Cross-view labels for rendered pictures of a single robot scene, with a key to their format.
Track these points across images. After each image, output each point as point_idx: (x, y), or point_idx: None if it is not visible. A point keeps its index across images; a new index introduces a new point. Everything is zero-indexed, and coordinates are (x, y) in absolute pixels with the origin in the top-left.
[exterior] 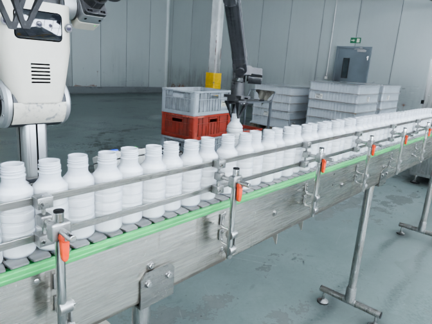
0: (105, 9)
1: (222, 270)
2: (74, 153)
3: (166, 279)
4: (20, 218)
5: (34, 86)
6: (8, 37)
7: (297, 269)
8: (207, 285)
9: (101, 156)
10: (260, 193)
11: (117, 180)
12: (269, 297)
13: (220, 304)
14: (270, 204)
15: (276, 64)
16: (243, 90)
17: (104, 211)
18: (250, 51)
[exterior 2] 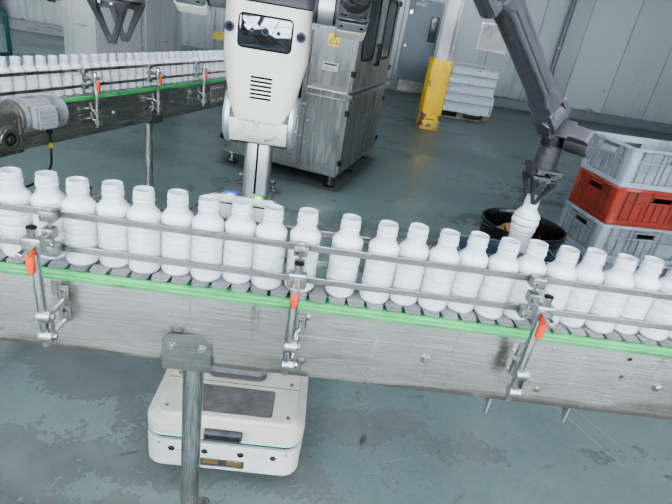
0: (367, 14)
1: (527, 419)
2: (116, 180)
3: (199, 353)
4: (40, 224)
5: (251, 102)
6: (231, 45)
7: (658, 496)
8: (486, 424)
9: (133, 191)
10: (388, 318)
11: (139, 221)
12: (559, 498)
13: (478, 456)
14: (416, 343)
15: None
16: (552, 160)
17: (130, 249)
18: None
